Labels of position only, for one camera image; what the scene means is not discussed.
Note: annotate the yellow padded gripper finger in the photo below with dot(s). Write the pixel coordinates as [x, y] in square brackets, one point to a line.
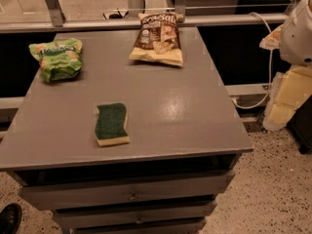
[272, 40]

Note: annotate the brown chip bag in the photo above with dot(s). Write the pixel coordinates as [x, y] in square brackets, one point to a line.
[158, 39]

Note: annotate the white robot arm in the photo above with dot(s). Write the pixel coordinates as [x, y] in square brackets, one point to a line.
[293, 38]

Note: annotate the green chip bag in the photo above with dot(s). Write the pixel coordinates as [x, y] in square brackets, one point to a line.
[59, 60]

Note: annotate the grey drawer cabinet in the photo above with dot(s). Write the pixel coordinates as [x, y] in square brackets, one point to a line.
[128, 147]

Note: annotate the green yellow sponge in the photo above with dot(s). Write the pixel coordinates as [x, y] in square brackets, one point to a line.
[111, 124]

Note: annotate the bottom grey drawer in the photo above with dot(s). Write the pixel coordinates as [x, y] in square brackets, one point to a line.
[175, 226]

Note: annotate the grey drawer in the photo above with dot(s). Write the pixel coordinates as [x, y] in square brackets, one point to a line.
[128, 190]
[135, 214]
[175, 226]

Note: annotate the top grey drawer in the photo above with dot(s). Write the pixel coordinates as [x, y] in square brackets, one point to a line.
[128, 190]

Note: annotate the middle grey drawer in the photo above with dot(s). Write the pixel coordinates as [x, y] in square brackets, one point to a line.
[135, 214]

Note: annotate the black shoe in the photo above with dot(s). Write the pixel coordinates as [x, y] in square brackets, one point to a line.
[10, 218]

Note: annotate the metal railing frame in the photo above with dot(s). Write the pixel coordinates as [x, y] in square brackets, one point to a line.
[70, 15]

